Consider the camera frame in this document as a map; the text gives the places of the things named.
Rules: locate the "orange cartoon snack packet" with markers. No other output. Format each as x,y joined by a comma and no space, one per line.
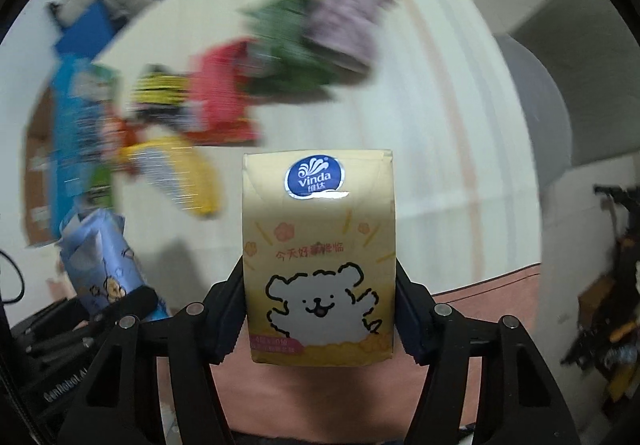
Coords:
117,135

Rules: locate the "yellow steel scrubber sponge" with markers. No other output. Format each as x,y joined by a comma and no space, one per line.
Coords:
178,169

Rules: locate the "purple cloth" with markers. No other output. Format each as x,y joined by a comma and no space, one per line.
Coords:
343,30

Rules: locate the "yellow Vinda tissue pack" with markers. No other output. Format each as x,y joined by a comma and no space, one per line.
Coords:
319,257

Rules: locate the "red wipes packet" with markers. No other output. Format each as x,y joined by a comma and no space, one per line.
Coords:
217,97

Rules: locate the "grey dining chair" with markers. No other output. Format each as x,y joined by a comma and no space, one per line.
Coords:
544,109

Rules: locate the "striped table cloth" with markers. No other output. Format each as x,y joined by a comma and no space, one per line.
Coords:
439,97

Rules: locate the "blue cartoon tissue pack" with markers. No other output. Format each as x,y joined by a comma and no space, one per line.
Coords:
101,265

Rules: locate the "cardboard milk box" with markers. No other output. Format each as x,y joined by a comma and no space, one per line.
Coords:
65,169

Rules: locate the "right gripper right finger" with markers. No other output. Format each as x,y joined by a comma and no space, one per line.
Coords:
520,402

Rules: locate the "blue foam mat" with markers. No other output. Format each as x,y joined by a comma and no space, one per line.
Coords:
91,32

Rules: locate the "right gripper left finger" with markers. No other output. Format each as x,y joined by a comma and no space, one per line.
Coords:
118,401

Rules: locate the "green wipes packet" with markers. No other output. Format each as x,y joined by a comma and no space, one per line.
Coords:
280,60

